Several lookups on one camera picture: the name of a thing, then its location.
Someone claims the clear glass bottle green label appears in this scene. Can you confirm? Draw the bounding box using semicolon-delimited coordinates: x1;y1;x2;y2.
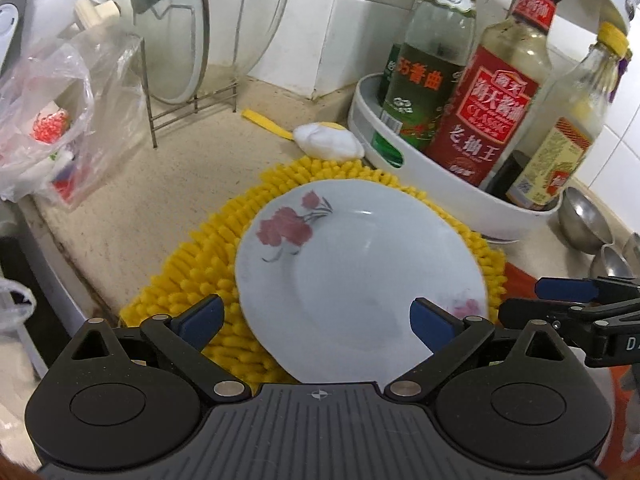
380;0;481;153

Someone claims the stainless steel bowl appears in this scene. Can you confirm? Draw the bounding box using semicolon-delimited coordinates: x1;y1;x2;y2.
557;186;617;256
621;231;640;267
590;244;636;280

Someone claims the clear plastic bag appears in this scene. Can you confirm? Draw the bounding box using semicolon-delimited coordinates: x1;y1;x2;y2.
0;30;146;208

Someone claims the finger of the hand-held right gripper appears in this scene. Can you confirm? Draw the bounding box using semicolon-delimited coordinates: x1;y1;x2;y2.
499;298;601;343
534;276;640;306

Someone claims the glass lid with wooden knob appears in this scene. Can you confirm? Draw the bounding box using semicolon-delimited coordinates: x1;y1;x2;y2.
27;0;146;61

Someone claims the white tiered condiment rack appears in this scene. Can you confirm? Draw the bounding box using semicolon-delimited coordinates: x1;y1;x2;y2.
347;0;640;241

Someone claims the white and yellow cloth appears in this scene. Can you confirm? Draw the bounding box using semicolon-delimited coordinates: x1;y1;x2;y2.
242;108;365;162

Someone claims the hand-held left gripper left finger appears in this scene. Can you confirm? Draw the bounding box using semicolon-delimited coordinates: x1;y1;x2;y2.
52;294;247;402

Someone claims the soy sauce bottle red label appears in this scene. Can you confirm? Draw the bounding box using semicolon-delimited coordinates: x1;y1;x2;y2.
424;0;570;188

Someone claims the yellow-capped sauce bottle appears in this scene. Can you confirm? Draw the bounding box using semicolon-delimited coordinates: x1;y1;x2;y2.
505;22;630;211

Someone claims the white floral plate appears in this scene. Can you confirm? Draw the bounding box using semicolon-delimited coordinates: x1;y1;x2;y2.
235;179;493;385

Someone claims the glass lid with black knob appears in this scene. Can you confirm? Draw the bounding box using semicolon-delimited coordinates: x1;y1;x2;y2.
95;0;211;108

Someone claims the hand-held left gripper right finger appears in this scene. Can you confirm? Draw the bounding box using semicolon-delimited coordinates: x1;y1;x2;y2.
384;298;568;402

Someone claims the yellow chenille mat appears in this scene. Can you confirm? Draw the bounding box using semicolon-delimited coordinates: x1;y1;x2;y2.
119;156;508;398

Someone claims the metal wire lid rack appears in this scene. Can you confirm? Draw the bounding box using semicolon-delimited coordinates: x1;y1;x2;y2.
140;0;248;150

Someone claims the white plastic bag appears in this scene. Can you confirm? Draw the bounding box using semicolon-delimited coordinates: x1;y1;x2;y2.
0;277;38;341

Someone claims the white kitchen appliance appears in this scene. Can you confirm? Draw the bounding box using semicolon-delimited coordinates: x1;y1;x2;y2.
0;0;33;81

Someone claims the red cloth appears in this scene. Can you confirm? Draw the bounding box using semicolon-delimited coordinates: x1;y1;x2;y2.
492;260;640;461

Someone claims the dark green bottle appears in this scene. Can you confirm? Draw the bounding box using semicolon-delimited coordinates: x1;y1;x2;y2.
378;42;407;108

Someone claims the large glass pot lid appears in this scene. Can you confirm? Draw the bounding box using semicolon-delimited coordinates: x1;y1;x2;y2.
95;0;293;83

